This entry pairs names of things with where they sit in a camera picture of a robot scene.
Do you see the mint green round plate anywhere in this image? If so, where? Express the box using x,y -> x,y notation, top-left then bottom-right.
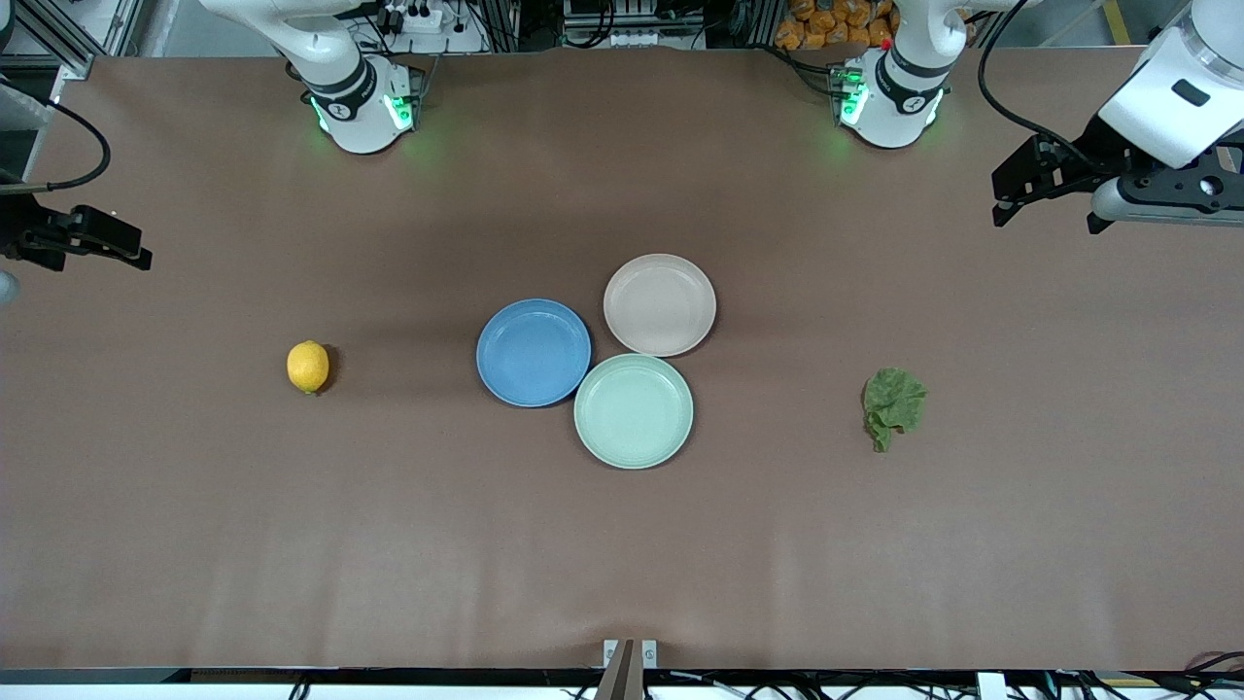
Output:
573,353 -> 695,471

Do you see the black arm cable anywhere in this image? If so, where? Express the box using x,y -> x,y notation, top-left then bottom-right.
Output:
0,97 -> 112,193
976,0 -> 1101,168

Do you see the white electronic equipment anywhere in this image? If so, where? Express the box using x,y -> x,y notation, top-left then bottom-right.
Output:
562,0 -> 672,50

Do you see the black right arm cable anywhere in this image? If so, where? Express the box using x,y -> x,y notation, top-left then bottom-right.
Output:
0,97 -> 112,193

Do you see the green lettuce leaf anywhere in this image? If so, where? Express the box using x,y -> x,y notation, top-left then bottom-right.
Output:
862,367 -> 928,453

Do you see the yellow lemon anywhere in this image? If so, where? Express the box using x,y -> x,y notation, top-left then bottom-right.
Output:
287,340 -> 330,395

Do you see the bag of orange items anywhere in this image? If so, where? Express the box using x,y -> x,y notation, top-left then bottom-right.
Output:
775,0 -> 897,52

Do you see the aluminium frame profile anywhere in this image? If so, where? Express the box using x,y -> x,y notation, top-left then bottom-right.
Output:
15,0 -> 147,81

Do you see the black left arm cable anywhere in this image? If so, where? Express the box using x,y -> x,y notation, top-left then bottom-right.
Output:
976,0 -> 1101,168

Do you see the beige round plate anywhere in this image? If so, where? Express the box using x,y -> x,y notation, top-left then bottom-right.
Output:
604,254 -> 717,358

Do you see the metal table edge bracket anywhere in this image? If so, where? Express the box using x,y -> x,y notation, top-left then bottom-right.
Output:
603,639 -> 659,700

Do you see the white power strip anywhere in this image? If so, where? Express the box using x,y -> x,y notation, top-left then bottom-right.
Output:
374,0 -> 450,35

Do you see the blue round plate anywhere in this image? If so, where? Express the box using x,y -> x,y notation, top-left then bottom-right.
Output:
476,298 -> 592,408

